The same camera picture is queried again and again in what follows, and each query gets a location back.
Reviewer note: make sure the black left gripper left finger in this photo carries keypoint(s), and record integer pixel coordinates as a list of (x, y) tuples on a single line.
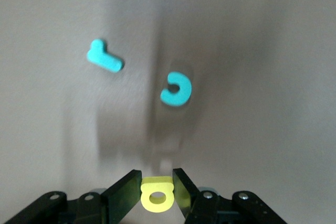
[(115, 203)]

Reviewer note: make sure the teal foam letter c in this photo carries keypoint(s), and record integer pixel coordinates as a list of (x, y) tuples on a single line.
[(183, 93)]

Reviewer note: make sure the yellow foam letter a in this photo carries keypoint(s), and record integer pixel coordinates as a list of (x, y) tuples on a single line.
[(157, 183)]

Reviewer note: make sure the teal foam letter r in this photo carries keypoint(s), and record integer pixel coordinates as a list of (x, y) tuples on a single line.
[(103, 57)]

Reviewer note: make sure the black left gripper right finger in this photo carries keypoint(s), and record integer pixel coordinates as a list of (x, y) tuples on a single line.
[(204, 208)]

